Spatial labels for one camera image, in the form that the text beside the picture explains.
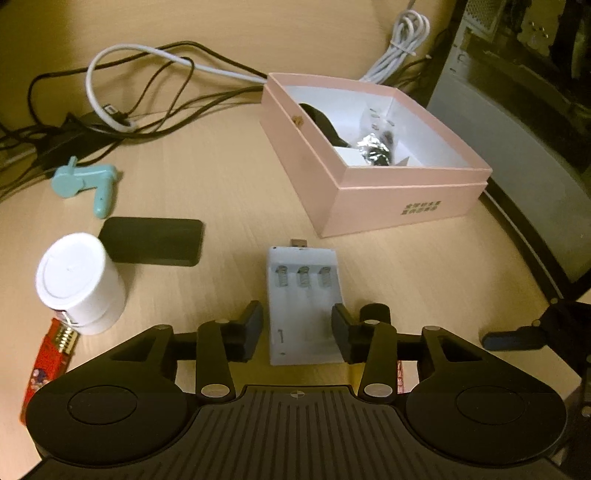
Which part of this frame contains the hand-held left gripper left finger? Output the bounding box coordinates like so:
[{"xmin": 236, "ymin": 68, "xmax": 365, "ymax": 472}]
[{"xmin": 111, "ymin": 300, "xmax": 264, "ymax": 400}]

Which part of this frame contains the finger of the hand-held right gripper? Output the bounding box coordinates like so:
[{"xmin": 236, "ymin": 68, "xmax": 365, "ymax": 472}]
[{"xmin": 481, "ymin": 318, "xmax": 549, "ymax": 352}]

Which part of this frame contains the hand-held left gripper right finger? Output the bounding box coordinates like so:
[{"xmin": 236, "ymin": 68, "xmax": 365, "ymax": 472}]
[{"xmin": 331, "ymin": 304, "xmax": 478, "ymax": 400}]

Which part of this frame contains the white battery charger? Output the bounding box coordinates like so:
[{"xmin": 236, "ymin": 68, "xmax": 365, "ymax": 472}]
[{"xmin": 267, "ymin": 237, "xmax": 365, "ymax": 367}]

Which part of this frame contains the black case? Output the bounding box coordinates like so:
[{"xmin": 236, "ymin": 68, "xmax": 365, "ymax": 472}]
[{"xmin": 98, "ymin": 217, "xmax": 205, "ymax": 268}]

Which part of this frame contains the pink cardboard box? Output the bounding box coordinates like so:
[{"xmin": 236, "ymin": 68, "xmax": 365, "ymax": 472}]
[{"xmin": 259, "ymin": 72, "xmax": 494, "ymax": 239}]

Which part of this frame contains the white round container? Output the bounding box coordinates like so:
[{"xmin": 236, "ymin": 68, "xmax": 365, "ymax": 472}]
[{"xmin": 36, "ymin": 233, "xmax": 127, "ymax": 335}]

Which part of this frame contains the large white square adapter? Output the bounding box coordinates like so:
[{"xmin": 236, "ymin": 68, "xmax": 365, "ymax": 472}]
[{"xmin": 333, "ymin": 145, "xmax": 370, "ymax": 166}]

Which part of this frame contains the clear plastic bag of screws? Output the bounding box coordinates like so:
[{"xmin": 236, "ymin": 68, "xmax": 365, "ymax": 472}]
[{"xmin": 353, "ymin": 104, "xmax": 407, "ymax": 166}]

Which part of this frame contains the red patterned packet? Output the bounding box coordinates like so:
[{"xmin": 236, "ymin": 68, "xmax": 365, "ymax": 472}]
[{"xmin": 18, "ymin": 311, "xmax": 81, "ymax": 425}]

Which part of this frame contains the black funnel-shaped nozzle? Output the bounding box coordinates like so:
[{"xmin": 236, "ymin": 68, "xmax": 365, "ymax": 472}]
[{"xmin": 298, "ymin": 102, "xmax": 356, "ymax": 149}]

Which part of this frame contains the teal plastic tool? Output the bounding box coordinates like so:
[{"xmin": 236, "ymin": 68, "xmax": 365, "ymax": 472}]
[{"xmin": 52, "ymin": 156, "xmax": 120, "ymax": 220}]

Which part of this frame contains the computer case with glass panel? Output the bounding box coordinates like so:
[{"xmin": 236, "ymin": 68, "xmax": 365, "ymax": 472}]
[{"xmin": 427, "ymin": 0, "xmax": 591, "ymax": 296}]

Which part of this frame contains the black power adapter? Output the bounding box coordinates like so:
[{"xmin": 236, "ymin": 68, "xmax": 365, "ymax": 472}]
[{"xmin": 34, "ymin": 113, "xmax": 121, "ymax": 169}]

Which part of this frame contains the tangle of black cables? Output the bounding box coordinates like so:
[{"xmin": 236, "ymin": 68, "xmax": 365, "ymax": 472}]
[{"xmin": 0, "ymin": 41, "xmax": 269, "ymax": 204}]

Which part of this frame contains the bundled white cable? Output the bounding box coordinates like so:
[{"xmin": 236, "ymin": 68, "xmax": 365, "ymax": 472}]
[{"xmin": 358, "ymin": 9, "xmax": 432, "ymax": 86}]

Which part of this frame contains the white cable with loop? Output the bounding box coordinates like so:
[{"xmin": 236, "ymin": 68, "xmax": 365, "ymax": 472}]
[{"xmin": 85, "ymin": 43, "xmax": 269, "ymax": 132}]

